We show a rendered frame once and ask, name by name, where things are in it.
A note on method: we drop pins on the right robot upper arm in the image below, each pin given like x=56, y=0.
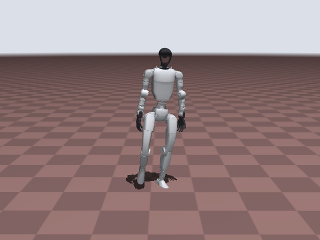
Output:
x=146, y=81

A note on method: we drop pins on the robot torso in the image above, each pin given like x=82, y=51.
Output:
x=162, y=87

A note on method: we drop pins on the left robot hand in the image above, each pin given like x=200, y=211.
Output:
x=181, y=125

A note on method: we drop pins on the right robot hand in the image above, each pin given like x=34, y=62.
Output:
x=138, y=121

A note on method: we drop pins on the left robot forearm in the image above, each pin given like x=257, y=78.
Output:
x=181, y=104

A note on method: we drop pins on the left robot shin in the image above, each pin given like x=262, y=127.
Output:
x=164, y=165

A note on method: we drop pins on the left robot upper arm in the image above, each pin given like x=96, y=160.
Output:
x=179, y=85

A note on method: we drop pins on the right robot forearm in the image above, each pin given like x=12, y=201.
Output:
x=141, y=104

